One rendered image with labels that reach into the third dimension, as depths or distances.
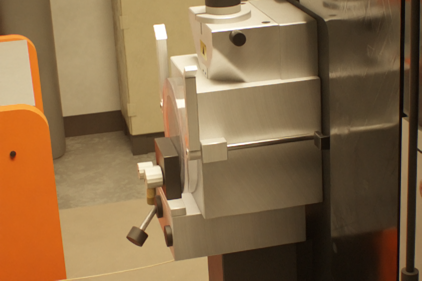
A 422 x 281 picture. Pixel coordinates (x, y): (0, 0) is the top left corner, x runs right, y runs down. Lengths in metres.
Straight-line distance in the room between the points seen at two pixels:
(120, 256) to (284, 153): 0.96
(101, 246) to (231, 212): 0.98
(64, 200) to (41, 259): 2.53
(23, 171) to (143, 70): 2.82
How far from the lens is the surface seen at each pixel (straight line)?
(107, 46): 4.19
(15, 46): 1.31
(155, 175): 0.68
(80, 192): 3.67
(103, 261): 1.58
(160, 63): 0.73
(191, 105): 0.62
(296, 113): 0.65
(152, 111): 3.90
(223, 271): 0.71
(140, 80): 3.85
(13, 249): 1.08
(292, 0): 0.70
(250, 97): 0.64
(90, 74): 4.21
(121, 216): 1.74
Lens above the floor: 1.44
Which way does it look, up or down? 19 degrees down
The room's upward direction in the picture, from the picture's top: 3 degrees counter-clockwise
